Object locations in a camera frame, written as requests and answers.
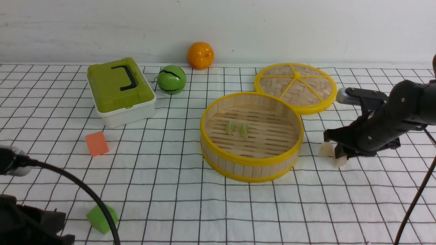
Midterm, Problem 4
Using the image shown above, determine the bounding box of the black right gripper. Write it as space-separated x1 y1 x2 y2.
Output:
323 102 428 160

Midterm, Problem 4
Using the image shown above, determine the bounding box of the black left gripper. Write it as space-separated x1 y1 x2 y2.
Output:
0 194 75 245

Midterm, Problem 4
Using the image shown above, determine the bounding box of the pale green dumpling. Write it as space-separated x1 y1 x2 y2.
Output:
239 122 249 138
225 119 238 136

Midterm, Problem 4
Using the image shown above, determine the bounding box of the pinkish white dumpling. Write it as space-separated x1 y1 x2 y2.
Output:
334 156 348 168

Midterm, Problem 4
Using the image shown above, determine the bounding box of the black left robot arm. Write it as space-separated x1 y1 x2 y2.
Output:
0 146 75 245

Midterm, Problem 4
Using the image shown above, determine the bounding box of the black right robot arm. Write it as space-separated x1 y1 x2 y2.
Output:
324 79 436 159

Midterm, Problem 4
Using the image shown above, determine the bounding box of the bamboo steamer lid yellow rim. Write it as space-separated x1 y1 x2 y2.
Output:
254 63 338 115

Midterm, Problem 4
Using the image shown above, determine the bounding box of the bamboo steamer tray yellow rim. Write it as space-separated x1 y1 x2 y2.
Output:
200 92 304 183

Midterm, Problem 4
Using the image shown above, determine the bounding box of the green foam cube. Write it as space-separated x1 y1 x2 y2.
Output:
86 204 119 234

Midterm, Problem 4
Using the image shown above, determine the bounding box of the orange foam cube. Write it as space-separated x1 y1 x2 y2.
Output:
85 131 109 157

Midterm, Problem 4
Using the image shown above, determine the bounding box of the white grid tablecloth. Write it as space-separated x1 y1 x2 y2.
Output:
0 62 435 245

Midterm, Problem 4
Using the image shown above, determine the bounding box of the orange toy fruit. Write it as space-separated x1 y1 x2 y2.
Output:
187 42 215 70

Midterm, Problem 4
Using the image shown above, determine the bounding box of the green lidded white box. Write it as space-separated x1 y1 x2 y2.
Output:
87 57 157 129

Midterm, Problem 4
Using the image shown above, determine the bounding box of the green toy watermelon ball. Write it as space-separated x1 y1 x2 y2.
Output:
157 65 186 94

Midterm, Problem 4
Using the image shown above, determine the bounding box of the black cable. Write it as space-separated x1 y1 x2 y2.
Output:
24 158 121 245

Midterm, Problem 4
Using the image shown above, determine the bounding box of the brown cable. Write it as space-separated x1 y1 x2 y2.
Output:
393 128 436 245

